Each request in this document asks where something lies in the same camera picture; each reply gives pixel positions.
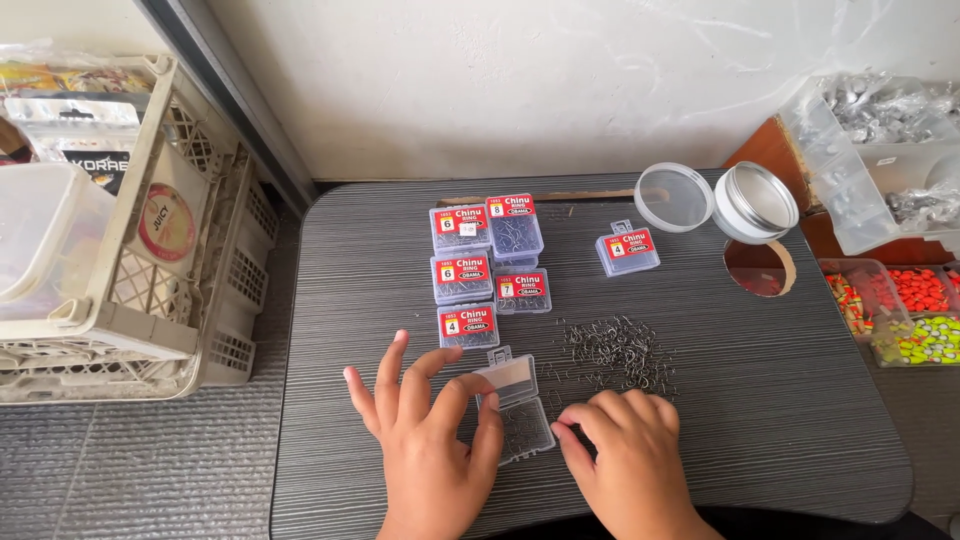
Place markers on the person's left hand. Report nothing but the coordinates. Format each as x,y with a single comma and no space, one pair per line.
427,465

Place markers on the grey metal door frame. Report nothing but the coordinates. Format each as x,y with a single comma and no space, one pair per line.
232,97

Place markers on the person's right hand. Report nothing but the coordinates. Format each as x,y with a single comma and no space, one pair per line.
637,465

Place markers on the clear plastic hook box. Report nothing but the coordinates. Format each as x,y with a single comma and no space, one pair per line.
525,420

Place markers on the beige plastic crate with packets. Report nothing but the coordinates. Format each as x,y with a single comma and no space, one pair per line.
112,225

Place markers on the clear round plastic lid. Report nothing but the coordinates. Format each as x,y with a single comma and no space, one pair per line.
673,197

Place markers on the clear compartment box of sinkers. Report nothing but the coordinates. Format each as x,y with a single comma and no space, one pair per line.
870,150

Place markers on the round silver tin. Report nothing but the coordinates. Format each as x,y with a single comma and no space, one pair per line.
754,204

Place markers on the clear box of colourful floats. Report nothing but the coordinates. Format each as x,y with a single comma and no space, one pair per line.
904,307

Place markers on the pile of loose fish hooks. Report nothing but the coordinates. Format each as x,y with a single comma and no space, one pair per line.
619,356

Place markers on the red label clear hook box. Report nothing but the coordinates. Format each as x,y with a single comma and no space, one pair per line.
523,290
460,227
461,277
469,325
514,223
628,250

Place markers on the brown cardboard box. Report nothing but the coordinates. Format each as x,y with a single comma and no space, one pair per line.
769,154

